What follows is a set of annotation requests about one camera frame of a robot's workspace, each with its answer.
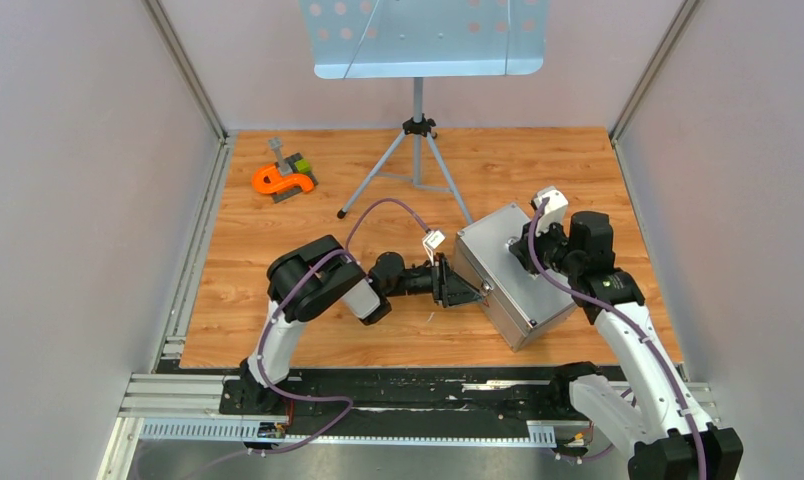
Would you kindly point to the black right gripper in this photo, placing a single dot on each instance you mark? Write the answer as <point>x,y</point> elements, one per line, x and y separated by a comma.
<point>522,250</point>

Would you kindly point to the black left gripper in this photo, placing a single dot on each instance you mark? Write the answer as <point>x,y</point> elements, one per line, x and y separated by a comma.
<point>449,288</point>

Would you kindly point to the grey metal case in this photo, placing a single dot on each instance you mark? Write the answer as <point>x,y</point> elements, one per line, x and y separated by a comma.
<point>521,306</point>

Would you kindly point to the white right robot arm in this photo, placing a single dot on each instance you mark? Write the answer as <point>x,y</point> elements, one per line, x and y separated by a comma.
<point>665,433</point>

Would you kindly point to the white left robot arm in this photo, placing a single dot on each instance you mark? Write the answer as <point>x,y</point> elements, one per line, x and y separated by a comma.
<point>306,282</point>

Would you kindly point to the orange grey toy fixture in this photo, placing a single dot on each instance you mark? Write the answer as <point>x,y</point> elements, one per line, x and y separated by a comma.
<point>286,177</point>

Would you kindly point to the blue music stand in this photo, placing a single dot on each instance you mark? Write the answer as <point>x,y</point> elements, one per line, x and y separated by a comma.
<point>419,40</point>

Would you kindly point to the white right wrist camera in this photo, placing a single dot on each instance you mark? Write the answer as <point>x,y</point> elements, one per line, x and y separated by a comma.
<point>551,206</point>

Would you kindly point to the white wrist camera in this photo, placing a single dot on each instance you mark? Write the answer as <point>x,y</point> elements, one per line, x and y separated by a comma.
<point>431,241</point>
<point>551,206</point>

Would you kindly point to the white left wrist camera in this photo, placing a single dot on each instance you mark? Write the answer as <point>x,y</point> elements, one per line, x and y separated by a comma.
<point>431,241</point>

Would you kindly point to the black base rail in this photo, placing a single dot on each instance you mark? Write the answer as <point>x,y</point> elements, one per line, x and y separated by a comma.
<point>416,402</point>

